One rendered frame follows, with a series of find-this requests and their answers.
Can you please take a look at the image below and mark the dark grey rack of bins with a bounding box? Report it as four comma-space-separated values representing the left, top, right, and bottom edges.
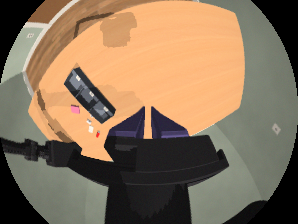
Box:
63, 67, 116, 124

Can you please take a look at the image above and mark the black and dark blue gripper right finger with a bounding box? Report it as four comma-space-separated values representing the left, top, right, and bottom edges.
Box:
151, 106, 190, 138

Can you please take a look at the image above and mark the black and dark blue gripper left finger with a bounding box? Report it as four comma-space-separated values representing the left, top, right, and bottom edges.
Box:
107, 106, 145, 138

